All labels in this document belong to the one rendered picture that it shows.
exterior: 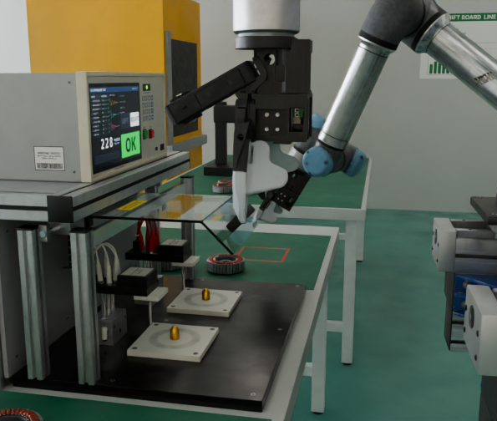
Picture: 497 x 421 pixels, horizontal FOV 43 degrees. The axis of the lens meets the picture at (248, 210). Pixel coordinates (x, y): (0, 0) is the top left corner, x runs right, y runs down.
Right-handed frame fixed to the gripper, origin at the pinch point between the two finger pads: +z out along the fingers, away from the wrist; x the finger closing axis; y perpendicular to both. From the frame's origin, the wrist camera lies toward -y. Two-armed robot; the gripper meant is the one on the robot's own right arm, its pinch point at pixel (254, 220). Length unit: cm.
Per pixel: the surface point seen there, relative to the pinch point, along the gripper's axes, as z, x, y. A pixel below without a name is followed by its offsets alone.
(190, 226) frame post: 5.9, -16.8, -13.2
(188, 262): 6.4, -37.1, -6.5
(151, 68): 27, 289, -140
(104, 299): 13, -61, -15
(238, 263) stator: 12.7, -2.9, 2.5
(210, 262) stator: 16.5, -4.1, -4.4
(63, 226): -1, -72, -26
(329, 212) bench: 8, 99, 21
